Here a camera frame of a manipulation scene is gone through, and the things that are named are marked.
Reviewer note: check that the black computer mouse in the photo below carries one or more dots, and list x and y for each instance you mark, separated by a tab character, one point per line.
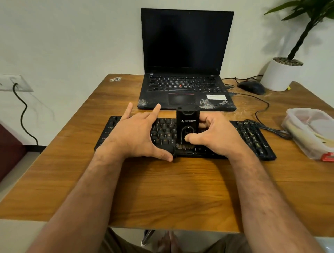
251	87

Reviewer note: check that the person's olive trousers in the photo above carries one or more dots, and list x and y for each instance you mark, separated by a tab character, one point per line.
122	243

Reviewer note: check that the person's left little finger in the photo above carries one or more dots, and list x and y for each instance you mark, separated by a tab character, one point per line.
127	110

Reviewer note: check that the metal chair leg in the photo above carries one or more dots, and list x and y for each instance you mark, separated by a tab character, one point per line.
146	237

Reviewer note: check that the person's bare foot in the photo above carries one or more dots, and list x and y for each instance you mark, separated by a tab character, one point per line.
168	243

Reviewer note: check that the person's right forearm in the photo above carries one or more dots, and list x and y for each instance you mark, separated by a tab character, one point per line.
271	206

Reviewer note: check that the white wall socket plate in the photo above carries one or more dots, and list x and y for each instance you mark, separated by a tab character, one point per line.
14	79

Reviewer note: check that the maroon seat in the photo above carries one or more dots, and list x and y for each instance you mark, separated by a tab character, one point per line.
10	151

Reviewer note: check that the small torn sticker scrap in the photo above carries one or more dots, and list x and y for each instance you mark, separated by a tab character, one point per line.
115	79

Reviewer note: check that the person's left hand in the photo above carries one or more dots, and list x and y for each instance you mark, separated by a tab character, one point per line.
130	138

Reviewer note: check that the white round plant pot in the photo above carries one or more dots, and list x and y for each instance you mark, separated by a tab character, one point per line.
280	75

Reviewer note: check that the black keyboard cleaning brush tool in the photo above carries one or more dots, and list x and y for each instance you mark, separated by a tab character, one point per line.
186	118

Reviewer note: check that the green potted plant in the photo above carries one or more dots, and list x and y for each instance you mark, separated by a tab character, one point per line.
300	39

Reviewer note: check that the black computer keyboard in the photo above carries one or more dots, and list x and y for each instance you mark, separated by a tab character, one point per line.
253	140

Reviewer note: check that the black laptop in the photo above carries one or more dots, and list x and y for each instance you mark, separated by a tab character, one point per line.
186	44

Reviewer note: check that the red container clip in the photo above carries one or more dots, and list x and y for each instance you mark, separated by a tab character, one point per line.
328	157

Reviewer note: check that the person's left thumb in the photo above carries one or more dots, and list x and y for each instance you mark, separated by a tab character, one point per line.
163	154

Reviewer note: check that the person's left forearm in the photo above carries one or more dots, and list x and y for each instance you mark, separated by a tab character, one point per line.
78	203

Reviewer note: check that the person's right hand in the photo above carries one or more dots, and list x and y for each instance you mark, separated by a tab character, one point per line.
224	138

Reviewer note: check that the clear plastic food container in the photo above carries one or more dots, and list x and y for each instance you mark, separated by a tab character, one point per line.
310	133

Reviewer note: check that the person's right thumb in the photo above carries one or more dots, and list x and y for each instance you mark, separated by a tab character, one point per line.
195	138

